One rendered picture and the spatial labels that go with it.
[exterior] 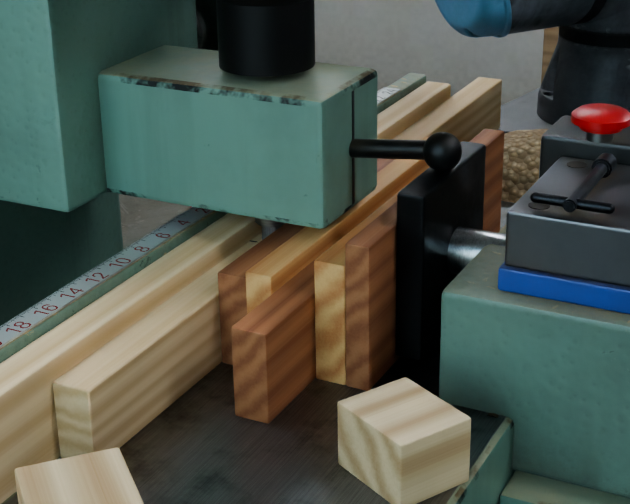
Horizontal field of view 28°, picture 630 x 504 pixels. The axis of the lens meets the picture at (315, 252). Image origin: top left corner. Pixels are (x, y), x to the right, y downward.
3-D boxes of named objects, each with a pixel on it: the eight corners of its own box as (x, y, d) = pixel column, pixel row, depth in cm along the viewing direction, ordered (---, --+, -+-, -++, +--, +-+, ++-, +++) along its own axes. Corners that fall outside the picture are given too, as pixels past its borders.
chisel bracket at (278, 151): (325, 259, 65) (323, 101, 62) (102, 218, 71) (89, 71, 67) (383, 212, 71) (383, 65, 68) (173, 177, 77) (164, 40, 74)
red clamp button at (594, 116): (622, 140, 62) (624, 119, 61) (563, 132, 63) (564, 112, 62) (637, 123, 64) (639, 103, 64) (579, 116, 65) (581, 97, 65)
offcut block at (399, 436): (405, 436, 58) (405, 375, 57) (470, 481, 55) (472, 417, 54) (337, 464, 56) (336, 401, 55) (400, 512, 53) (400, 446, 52)
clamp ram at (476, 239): (534, 386, 61) (544, 215, 58) (394, 356, 65) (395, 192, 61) (584, 313, 69) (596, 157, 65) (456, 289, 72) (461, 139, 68)
